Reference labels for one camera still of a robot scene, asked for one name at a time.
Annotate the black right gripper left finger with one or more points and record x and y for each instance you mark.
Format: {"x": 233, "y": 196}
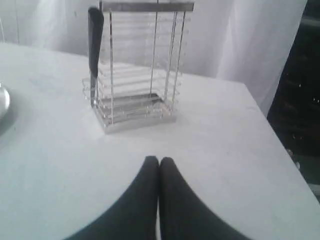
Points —
{"x": 134, "y": 215}

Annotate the black handled serrated knife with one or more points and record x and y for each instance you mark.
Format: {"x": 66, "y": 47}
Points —
{"x": 95, "y": 31}

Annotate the wire metal utensil holder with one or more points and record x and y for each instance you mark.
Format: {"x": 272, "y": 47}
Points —
{"x": 140, "y": 59}

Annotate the round steel plate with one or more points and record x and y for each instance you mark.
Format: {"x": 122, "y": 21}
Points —
{"x": 5, "y": 109}

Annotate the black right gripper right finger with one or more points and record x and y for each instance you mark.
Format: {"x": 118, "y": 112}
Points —
{"x": 182, "y": 215}

